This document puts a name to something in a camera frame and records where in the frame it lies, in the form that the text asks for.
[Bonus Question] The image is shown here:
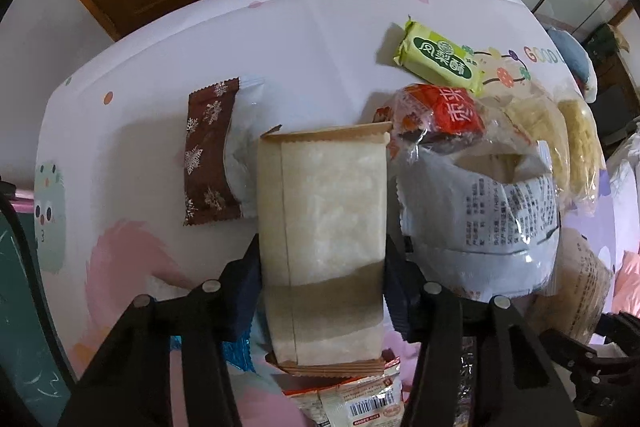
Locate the green chalkboard pink frame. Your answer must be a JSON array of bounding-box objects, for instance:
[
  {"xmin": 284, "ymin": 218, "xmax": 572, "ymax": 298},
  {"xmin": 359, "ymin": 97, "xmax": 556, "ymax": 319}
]
[{"xmin": 0, "ymin": 202, "xmax": 76, "ymax": 427}]

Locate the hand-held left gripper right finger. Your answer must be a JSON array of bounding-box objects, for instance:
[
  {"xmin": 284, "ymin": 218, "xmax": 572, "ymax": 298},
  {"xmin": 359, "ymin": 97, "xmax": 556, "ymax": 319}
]
[{"xmin": 382, "ymin": 234, "xmax": 581, "ymax": 427}]

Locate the brown snowflake snack packet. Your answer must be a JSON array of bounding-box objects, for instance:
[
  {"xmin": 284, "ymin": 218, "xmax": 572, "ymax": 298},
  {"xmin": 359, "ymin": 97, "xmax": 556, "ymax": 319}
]
[{"xmin": 182, "ymin": 76, "xmax": 266, "ymax": 227}]

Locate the yellow cracker packet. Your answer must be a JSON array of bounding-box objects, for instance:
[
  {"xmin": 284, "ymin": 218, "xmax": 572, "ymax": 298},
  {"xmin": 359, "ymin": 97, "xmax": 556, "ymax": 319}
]
[
  {"xmin": 555, "ymin": 97, "xmax": 608, "ymax": 215},
  {"xmin": 500, "ymin": 94, "xmax": 573, "ymax": 208}
]

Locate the clear printed snack packet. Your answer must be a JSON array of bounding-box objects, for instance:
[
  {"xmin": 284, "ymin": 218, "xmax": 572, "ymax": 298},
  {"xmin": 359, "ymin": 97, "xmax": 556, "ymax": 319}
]
[{"xmin": 527, "ymin": 227, "xmax": 616, "ymax": 345}]

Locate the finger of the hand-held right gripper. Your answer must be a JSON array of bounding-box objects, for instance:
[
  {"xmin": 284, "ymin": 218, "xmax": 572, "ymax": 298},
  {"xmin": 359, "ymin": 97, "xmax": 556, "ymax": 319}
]
[{"xmin": 542, "ymin": 329, "xmax": 601, "ymax": 370}]

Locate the blue cushion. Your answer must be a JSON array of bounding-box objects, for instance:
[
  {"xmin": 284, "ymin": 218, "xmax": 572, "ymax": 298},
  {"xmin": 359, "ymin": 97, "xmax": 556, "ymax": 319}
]
[{"xmin": 545, "ymin": 27, "xmax": 598, "ymax": 102}]

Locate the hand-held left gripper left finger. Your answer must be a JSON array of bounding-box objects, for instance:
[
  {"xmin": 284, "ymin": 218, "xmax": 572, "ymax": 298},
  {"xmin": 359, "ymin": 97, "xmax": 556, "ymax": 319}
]
[{"xmin": 57, "ymin": 237, "xmax": 263, "ymax": 427}]

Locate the silver foil snack packet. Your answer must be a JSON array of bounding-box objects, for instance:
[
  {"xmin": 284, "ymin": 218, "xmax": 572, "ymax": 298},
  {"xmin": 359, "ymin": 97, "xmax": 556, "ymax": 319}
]
[{"xmin": 457, "ymin": 337, "xmax": 483, "ymax": 427}]

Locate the blue snowflake snack packet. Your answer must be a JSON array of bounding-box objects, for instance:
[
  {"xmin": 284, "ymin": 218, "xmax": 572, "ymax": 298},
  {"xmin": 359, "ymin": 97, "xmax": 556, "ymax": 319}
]
[{"xmin": 220, "ymin": 337, "xmax": 256, "ymax": 373}]

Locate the beige snack packet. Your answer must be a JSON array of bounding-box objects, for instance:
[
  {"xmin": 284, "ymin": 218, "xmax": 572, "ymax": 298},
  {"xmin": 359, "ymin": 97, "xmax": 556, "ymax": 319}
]
[{"xmin": 256, "ymin": 122, "xmax": 401, "ymax": 378}]

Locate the orange barcode snack packet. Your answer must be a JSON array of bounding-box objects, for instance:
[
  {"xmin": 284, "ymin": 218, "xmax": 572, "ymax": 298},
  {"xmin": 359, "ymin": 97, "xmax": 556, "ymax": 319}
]
[{"xmin": 280, "ymin": 374, "xmax": 406, "ymax": 427}]

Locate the white printed snack packet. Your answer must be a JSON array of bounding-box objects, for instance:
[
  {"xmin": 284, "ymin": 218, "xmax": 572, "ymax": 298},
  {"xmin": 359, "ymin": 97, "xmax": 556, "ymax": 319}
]
[{"xmin": 395, "ymin": 139, "xmax": 563, "ymax": 300}]

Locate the green snack packet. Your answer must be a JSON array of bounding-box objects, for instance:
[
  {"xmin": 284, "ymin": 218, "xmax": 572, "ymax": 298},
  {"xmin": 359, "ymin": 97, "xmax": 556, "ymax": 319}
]
[{"xmin": 392, "ymin": 18, "xmax": 488, "ymax": 98}]

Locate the printed cartoon tablecloth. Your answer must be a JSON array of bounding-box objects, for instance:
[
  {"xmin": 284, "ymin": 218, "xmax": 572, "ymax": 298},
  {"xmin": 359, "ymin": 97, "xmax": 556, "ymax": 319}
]
[{"xmin": 35, "ymin": 0, "xmax": 640, "ymax": 427}]

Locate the red label clear snack packet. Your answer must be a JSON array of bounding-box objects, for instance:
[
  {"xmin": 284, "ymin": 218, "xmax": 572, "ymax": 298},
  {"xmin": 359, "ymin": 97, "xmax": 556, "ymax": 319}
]
[{"xmin": 375, "ymin": 84, "xmax": 488, "ymax": 162}]

